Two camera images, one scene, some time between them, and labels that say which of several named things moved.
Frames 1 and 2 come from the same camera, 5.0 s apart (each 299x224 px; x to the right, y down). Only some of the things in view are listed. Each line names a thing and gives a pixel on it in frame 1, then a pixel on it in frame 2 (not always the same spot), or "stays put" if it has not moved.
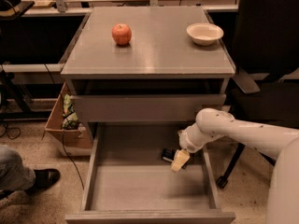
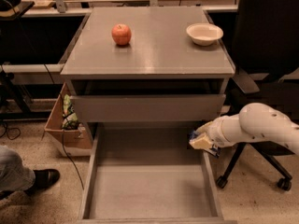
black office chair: (265, 58) stays put
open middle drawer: (130, 183) stays put
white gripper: (186, 144) -> (215, 131)
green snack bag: (70, 119) stays put
